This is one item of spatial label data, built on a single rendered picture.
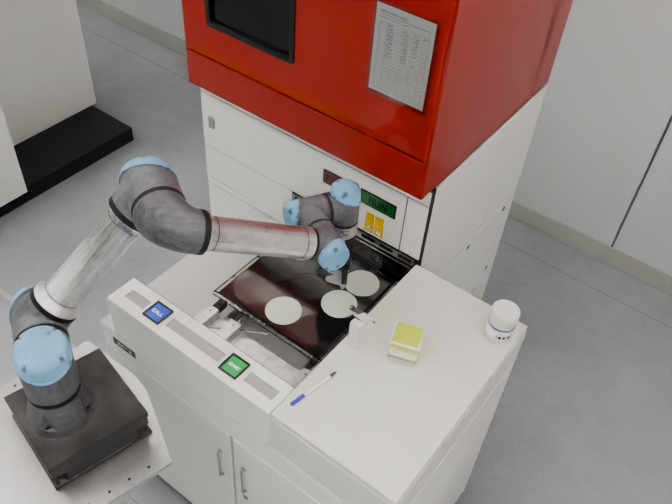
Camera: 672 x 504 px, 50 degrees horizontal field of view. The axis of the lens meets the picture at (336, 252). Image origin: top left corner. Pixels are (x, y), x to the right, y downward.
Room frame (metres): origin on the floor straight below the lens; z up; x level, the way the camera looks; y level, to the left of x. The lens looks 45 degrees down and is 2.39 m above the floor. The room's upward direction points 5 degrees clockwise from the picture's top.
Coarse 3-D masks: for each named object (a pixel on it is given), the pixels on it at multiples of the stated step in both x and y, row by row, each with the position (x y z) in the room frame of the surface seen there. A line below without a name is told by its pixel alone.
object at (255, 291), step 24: (264, 264) 1.42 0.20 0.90; (288, 264) 1.43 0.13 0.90; (312, 264) 1.44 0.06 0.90; (360, 264) 1.46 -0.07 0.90; (240, 288) 1.32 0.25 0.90; (264, 288) 1.33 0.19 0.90; (288, 288) 1.34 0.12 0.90; (312, 288) 1.35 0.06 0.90; (336, 288) 1.35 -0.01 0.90; (384, 288) 1.37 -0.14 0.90; (264, 312) 1.25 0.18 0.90; (312, 312) 1.26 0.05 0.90; (288, 336) 1.17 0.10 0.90; (312, 336) 1.18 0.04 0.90; (336, 336) 1.19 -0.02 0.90
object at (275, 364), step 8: (216, 320) 1.22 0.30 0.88; (224, 320) 1.22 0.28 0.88; (240, 336) 1.17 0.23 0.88; (248, 336) 1.18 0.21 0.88; (232, 344) 1.15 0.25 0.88; (240, 344) 1.15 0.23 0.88; (248, 344) 1.15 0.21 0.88; (256, 344) 1.15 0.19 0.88; (248, 352) 1.12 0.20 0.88; (256, 352) 1.13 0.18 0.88; (264, 352) 1.13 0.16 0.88; (256, 360) 1.10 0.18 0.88; (264, 360) 1.10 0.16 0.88; (272, 360) 1.11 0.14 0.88; (280, 360) 1.11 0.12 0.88; (272, 368) 1.08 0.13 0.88; (280, 368) 1.08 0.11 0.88; (288, 368) 1.09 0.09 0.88; (280, 376) 1.06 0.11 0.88; (288, 376) 1.06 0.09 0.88
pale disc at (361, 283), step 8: (352, 272) 1.42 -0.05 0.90; (360, 272) 1.42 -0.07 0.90; (368, 272) 1.43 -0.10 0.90; (352, 280) 1.39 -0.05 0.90; (360, 280) 1.39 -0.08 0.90; (368, 280) 1.40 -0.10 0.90; (376, 280) 1.40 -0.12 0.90; (352, 288) 1.36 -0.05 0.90; (360, 288) 1.36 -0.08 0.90; (368, 288) 1.37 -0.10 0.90; (376, 288) 1.37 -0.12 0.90
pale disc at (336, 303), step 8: (328, 296) 1.32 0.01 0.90; (336, 296) 1.32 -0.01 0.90; (344, 296) 1.33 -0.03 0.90; (352, 296) 1.33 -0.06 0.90; (328, 304) 1.29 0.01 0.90; (336, 304) 1.30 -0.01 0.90; (344, 304) 1.30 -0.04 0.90; (352, 304) 1.30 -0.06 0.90; (328, 312) 1.27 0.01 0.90; (336, 312) 1.27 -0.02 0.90; (344, 312) 1.27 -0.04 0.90; (352, 312) 1.27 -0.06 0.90
